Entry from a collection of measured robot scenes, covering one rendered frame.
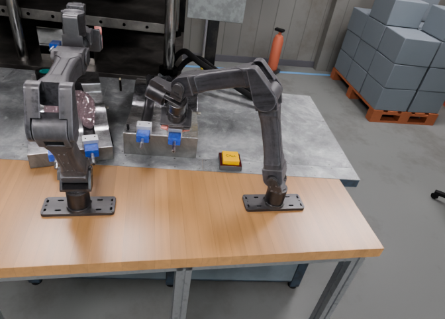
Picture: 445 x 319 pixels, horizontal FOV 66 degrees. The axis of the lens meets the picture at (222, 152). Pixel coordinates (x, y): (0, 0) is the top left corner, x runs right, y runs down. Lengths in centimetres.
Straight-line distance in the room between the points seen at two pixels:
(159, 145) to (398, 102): 297
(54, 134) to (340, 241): 83
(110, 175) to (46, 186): 19
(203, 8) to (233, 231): 126
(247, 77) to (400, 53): 277
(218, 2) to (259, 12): 246
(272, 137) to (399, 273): 152
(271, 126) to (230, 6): 108
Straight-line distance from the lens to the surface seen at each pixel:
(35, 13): 205
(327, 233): 114
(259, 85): 91
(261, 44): 450
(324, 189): 129
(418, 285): 234
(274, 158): 103
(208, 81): 98
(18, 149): 138
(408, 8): 391
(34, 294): 194
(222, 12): 196
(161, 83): 106
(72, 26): 101
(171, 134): 121
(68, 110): 77
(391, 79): 367
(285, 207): 115
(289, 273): 185
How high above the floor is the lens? 157
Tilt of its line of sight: 35 degrees down
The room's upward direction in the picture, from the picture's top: 9 degrees clockwise
